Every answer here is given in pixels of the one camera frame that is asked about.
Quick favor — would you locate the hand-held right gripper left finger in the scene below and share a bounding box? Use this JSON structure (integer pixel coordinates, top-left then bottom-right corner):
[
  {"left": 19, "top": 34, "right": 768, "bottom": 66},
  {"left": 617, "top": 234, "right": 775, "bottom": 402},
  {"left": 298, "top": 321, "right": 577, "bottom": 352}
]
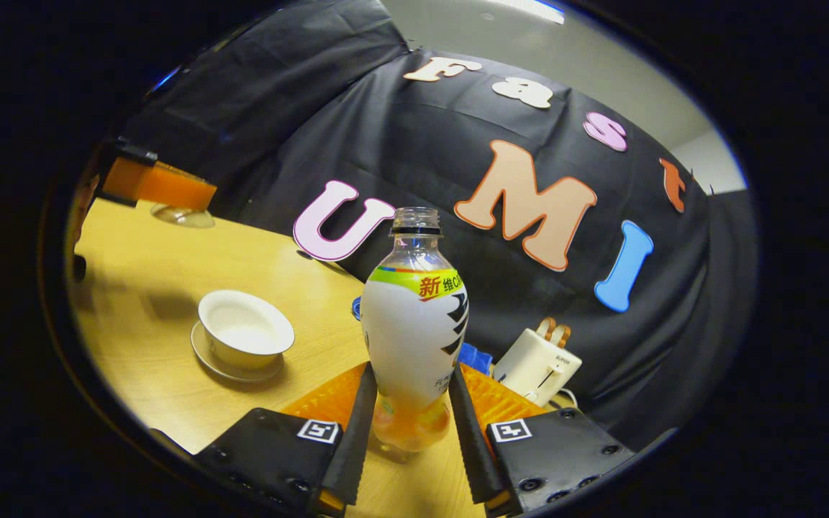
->
[{"left": 194, "top": 362, "right": 378, "bottom": 517}]

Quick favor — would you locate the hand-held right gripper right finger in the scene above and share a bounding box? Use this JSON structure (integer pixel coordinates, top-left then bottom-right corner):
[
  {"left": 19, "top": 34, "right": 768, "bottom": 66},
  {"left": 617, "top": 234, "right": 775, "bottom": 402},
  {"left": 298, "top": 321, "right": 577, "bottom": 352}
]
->
[{"left": 449, "top": 363, "right": 635, "bottom": 517}]

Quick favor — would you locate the cream teacup lid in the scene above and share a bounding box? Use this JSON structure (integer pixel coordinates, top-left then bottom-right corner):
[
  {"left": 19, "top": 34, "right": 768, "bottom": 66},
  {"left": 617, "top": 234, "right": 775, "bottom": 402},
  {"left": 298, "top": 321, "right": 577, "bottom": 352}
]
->
[{"left": 150, "top": 204, "right": 216, "bottom": 230}]

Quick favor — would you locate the white plastic water bottle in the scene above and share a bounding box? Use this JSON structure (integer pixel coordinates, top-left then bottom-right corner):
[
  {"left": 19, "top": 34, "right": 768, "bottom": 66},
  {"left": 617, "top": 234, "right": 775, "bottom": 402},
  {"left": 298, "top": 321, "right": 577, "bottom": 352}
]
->
[{"left": 361, "top": 207, "right": 470, "bottom": 453}]

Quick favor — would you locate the cream teacup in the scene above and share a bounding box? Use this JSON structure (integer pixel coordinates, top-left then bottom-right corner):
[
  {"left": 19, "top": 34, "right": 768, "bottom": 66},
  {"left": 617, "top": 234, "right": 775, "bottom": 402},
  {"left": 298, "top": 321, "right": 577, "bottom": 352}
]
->
[{"left": 198, "top": 290, "right": 296, "bottom": 371}]

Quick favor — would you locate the folded blue towel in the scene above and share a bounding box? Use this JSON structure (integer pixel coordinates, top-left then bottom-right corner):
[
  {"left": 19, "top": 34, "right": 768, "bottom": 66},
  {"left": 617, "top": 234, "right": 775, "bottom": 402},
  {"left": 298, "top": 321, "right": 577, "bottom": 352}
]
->
[{"left": 351, "top": 296, "right": 493, "bottom": 375}]

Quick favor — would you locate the white toaster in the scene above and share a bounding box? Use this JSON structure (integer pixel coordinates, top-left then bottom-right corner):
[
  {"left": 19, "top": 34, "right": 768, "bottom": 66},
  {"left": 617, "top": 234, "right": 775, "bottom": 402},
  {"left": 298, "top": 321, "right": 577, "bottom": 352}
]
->
[{"left": 492, "top": 327, "right": 582, "bottom": 407}]

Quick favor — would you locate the black backdrop cloth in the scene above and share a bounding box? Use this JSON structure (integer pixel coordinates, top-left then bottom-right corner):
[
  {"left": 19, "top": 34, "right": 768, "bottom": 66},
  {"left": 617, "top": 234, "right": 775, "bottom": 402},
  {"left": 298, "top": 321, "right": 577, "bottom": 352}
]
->
[{"left": 119, "top": 0, "right": 757, "bottom": 450}]

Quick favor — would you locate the white power cable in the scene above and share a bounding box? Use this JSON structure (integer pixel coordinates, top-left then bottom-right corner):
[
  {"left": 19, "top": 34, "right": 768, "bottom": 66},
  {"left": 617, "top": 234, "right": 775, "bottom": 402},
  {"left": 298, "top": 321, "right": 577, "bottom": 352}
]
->
[{"left": 526, "top": 388, "right": 578, "bottom": 409}]

